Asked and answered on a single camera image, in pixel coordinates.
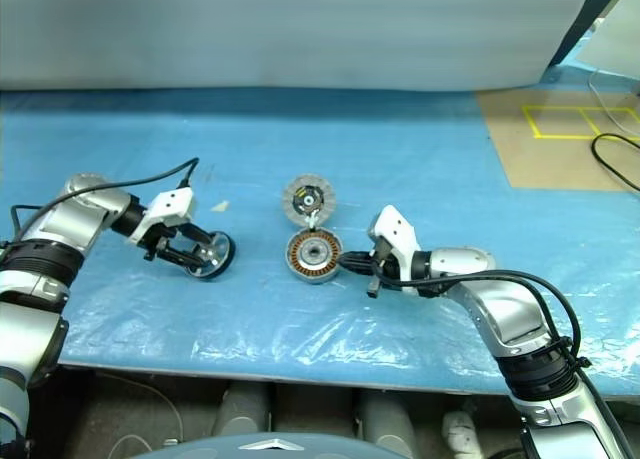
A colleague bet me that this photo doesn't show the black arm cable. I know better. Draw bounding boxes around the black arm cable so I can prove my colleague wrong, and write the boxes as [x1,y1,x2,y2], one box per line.
[0,157,201,260]
[372,258,636,459]

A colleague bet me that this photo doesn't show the ribbed motor end cover disc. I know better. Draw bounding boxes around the ribbed motor end cover disc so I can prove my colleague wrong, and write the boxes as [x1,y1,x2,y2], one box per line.
[282,172,337,230]

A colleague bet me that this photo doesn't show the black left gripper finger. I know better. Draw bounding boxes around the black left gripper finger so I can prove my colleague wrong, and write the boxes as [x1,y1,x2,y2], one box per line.
[174,226,216,248]
[159,245,207,272]

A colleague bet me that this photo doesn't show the white lumpy object under table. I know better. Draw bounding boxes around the white lumpy object under table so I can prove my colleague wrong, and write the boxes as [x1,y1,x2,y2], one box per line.
[441,410,484,453]

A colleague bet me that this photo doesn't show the brown cardboard sheet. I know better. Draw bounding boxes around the brown cardboard sheet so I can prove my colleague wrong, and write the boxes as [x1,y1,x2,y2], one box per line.
[474,88,640,193]

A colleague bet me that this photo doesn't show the silver motor rotor black rim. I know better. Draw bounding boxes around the silver motor rotor black rim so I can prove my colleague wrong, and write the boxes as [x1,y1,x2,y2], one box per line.
[185,230,237,281]

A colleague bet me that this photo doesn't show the motor stator housing copper windings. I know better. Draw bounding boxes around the motor stator housing copper windings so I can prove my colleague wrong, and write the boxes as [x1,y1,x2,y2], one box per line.
[284,227,345,285]

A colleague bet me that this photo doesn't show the white panel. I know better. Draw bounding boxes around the white panel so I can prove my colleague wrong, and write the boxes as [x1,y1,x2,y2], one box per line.
[574,0,640,80]

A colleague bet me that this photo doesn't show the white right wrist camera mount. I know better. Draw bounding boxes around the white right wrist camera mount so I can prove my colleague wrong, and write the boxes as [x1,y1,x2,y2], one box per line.
[368,204,419,293]

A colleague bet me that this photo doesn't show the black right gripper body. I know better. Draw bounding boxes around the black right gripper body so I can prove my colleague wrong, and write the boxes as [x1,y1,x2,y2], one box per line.
[366,237,402,300]

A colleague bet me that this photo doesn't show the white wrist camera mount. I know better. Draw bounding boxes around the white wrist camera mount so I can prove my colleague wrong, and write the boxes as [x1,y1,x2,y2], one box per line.
[368,204,419,293]
[127,187,197,245]

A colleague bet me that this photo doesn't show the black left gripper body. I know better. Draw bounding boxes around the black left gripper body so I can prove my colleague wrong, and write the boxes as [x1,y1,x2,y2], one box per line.
[142,222,188,263]

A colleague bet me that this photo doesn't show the yellow tape rectangles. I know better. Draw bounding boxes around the yellow tape rectangles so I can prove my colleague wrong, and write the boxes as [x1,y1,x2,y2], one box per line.
[522,105,640,142]

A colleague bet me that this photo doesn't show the grey rounded cylinder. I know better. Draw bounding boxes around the grey rounded cylinder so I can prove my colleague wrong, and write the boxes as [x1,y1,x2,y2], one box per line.
[356,388,419,446]
[216,382,274,446]

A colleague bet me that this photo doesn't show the grey robot torso cover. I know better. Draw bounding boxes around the grey robot torso cover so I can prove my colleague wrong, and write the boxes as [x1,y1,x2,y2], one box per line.
[163,432,402,459]

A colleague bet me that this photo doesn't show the black floor cable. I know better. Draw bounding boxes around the black floor cable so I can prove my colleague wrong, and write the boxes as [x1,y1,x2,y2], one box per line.
[591,132,640,195]

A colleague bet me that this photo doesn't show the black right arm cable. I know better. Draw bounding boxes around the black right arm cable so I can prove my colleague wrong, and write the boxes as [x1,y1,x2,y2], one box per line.
[372,258,636,459]

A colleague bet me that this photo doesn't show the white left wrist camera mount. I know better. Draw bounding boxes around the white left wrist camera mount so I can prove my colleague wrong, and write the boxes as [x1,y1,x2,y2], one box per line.
[127,187,197,245]

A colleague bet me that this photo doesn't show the thin white cable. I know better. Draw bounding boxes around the thin white cable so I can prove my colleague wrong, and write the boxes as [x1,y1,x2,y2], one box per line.
[588,68,640,138]

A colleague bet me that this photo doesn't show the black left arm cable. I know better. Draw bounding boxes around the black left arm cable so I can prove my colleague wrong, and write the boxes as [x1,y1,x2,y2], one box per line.
[0,157,201,260]

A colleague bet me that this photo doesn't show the white foam backdrop sheet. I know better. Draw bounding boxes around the white foam backdrop sheet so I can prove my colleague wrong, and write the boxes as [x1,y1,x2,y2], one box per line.
[0,0,600,93]

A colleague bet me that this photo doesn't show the blue plastic table sheet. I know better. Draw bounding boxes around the blue plastic table sheet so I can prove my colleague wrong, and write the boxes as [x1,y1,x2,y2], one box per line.
[0,63,640,395]

